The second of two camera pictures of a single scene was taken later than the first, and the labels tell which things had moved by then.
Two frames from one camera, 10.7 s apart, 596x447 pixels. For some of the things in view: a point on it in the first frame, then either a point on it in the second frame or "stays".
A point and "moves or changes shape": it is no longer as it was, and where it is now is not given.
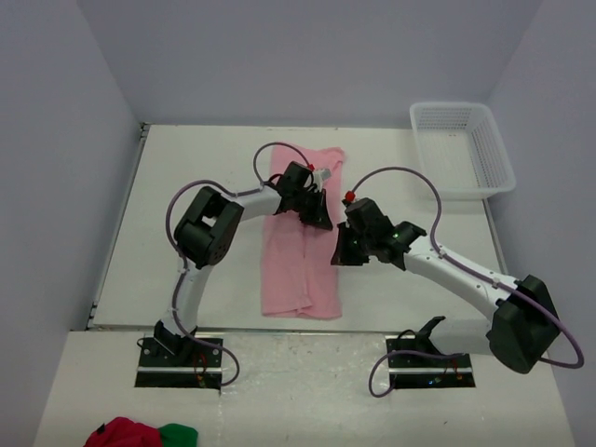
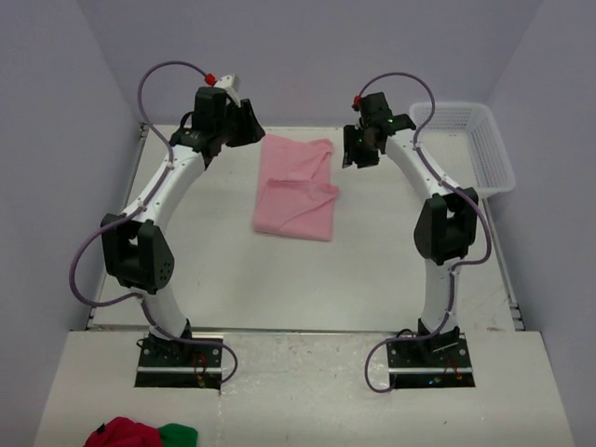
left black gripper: (318, 216) to (251, 131)
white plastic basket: (463, 150) stays
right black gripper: (343, 256) to (351, 133)
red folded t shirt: (124, 432) stays
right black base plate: (415, 372) stays
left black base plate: (158, 368) stays
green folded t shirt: (178, 435) stays
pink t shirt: (298, 275) moves or changes shape
